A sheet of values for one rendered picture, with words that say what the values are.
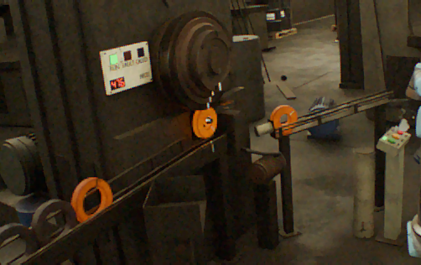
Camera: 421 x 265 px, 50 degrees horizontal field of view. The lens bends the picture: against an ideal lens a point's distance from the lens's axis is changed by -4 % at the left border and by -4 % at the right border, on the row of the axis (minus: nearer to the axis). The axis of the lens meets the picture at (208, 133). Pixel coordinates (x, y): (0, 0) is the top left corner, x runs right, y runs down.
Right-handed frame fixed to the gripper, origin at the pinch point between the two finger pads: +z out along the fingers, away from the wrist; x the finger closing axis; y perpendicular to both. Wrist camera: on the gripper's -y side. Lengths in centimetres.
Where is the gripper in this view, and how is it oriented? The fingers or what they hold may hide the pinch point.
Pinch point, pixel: (395, 130)
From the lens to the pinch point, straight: 251.0
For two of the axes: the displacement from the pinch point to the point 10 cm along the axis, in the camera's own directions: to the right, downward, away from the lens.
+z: -1.7, 8.6, 4.9
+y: 7.8, 4.2, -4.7
